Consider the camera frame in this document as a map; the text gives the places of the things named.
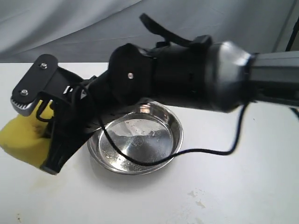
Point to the black stand pole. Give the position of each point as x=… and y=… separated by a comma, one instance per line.
x=293, y=43

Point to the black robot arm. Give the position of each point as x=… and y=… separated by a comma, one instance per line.
x=195, y=74

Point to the round stainless steel dish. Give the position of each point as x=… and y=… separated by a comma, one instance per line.
x=150, y=132

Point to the grey backdrop cloth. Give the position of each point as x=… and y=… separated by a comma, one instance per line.
x=89, y=30

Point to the yellow sponge block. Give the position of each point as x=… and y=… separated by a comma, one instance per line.
x=23, y=138

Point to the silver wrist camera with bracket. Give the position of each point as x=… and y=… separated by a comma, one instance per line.
x=24, y=96

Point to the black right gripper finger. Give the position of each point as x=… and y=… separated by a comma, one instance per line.
x=67, y=133

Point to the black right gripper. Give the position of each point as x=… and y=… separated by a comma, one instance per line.
x=76, y=100

